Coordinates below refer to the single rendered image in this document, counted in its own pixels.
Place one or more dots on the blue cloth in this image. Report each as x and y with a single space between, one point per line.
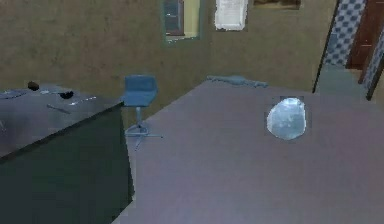
236 80

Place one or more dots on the blue swivel stool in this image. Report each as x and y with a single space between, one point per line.
140 91

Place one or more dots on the grey table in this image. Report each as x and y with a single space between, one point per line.
253 166

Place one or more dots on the green framed picture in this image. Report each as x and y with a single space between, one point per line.
181 18

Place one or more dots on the white framed picture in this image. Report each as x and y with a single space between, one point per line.
231 14

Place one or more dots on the silver spoon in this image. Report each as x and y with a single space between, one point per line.
82 100

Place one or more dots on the black small lump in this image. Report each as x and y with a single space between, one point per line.
66 95

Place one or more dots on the grey knife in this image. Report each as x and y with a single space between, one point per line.
58 108

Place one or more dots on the dark kitchen counter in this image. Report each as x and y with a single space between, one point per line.
63 156

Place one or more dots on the brown framed picture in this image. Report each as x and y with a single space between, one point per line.
276 3

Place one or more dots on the dark brown potato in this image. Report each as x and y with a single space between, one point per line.
33 85

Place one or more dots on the brown room door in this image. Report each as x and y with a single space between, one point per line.
365 33

